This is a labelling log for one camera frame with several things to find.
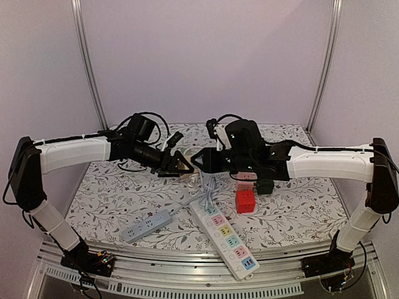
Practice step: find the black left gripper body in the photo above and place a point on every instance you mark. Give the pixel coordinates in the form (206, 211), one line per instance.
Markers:
(164, 168)

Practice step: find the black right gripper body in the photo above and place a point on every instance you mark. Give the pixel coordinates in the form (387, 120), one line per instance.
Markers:
(211, 159)

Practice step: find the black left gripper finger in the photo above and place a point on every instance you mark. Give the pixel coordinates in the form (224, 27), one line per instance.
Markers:
(172, 174)
(179, 156)

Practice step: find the beige cube socket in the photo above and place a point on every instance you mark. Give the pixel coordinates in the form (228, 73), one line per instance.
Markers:
(185, 168)

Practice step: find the pink cube socket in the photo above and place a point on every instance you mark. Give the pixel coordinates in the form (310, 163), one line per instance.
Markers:
(245, 181)

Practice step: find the red cube socket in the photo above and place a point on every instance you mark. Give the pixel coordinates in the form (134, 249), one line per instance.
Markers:
(245, 202)

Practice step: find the dark green cube socket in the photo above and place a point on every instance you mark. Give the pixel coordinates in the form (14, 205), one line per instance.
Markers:
(264, 186)

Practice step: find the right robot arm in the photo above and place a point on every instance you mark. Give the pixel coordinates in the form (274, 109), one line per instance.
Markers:
(241, 148)

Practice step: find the pink round socket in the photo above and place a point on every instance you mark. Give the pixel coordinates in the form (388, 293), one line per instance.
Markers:
(191, 150)

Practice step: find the grey-blue power strip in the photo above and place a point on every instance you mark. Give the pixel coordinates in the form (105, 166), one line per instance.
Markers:
(146, 226)

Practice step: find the floral table mat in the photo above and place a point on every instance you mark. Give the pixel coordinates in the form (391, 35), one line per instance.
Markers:
(110, 199)

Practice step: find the white colourful power strip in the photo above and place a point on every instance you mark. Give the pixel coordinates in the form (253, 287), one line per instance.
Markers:
(233, 251)

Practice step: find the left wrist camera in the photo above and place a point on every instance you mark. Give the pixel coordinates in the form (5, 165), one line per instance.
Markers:
(172, 141)

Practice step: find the left aluminium frame post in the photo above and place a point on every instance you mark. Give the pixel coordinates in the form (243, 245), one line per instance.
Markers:
(87, 63)

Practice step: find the aluminium frame post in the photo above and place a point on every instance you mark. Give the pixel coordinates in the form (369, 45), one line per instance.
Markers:
(87, 63)
(326, 66)

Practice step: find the right aluminium frame post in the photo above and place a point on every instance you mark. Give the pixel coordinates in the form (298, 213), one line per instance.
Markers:
(326, 66)

